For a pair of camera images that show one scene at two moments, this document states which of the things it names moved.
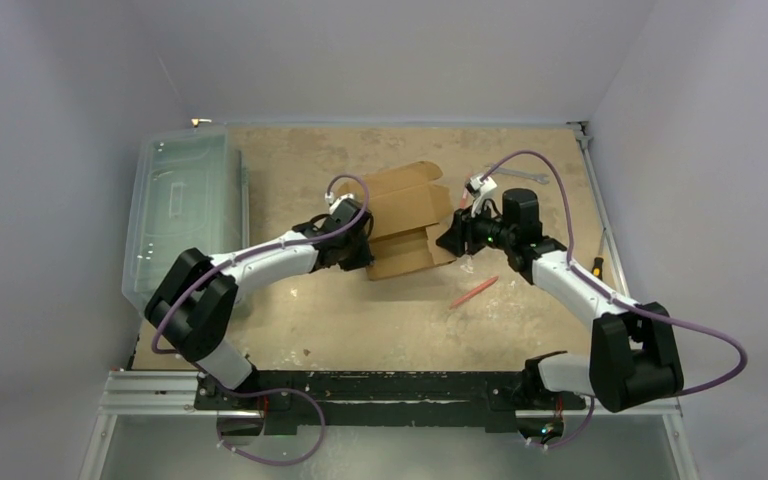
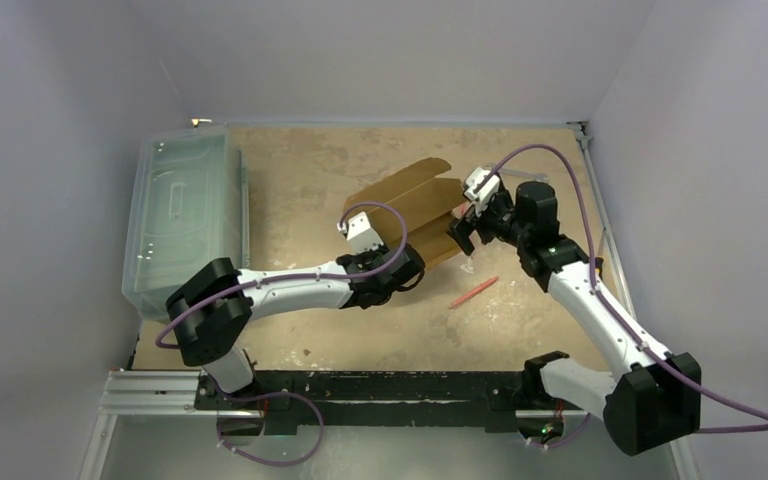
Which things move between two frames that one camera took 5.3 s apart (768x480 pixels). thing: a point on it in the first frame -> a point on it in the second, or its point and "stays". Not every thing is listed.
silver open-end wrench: (541, 178) stays
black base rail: (284, 396) stays
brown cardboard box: (410, 211) stays
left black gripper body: (357, 252) -> (381, 252)
